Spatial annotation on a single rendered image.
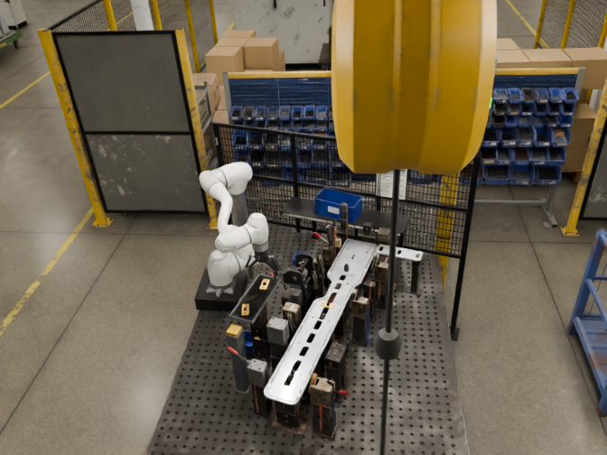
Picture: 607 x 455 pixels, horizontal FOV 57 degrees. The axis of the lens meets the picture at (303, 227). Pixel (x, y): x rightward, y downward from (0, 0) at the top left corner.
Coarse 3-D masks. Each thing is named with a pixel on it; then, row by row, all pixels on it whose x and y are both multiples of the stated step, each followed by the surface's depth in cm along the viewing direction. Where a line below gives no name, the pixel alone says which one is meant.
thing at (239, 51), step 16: (240, 32) 788; (224, 48) 731; (240, 48) 729; (256, 48) 733; (272, 48) 732; (208, 64) 715; (224, 64) 711; (240, 64) 733; (256, 64) 746; (272, 64) 742
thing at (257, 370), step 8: (256, 360) 282; (248, 368) 278; (256, 368) 278; (264, 368) 278; (248, 376) 282; (256, 376) 280; (264, 376) 280; (256, 384) 283; (264, 384) 282; (256, 392) 288; (256, 400) 291; (264, 400) 289; (256, 408) 296; (264, 408) 293; (272, 408) 299; (264, 416) 296
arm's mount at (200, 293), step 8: (240, 272) 382; (208, 280) 376; (240, 280) 376; (200, 288) 370; (240, 288) 370; (200, 296) 364; (208, 296) 364; (224, 296) 364; (232, 296) 364; (240, 296) 366; (200, 304) 365; (208, 304) 364; (216, 304) 364; (224, 304) 363; (232, 304) 362
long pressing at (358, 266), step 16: (352, 240) 373; (336, 256) 359; (368, 256) 358; (336, 272) 346; (352, 272) 346; (352, 288) 333; (320, 304) 323; (336, 304) 322; (304, 320) 312; (320, 320) 312; (336, 320) 312; (304, 336) 303; (320, 336) 302; (288, 352) 293; (320, 352) 293; (288, 368) 284; (304, 368) 284; (272, 384) 277; (304, 384) 276; (288, 400) 268
